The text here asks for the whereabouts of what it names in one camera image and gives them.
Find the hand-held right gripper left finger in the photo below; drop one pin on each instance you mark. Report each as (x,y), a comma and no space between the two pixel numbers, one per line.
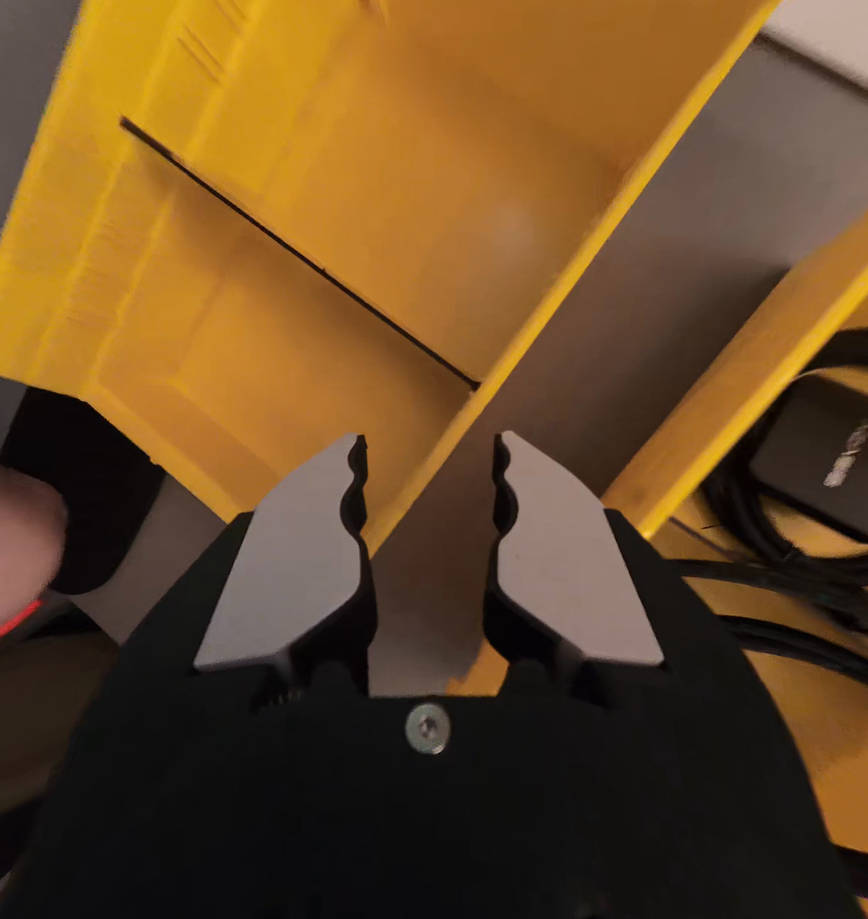
(290,574)

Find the person's left hand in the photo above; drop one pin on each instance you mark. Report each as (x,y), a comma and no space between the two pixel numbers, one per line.
(10,553)

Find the yellow plastic bin with divider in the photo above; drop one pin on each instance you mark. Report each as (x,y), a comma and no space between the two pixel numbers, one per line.
(405,179)

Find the dark multiport hub adapter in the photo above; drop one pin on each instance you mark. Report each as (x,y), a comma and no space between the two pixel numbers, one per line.
(821,459)

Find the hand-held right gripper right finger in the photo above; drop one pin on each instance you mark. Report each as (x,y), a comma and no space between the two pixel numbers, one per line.
(570,574)

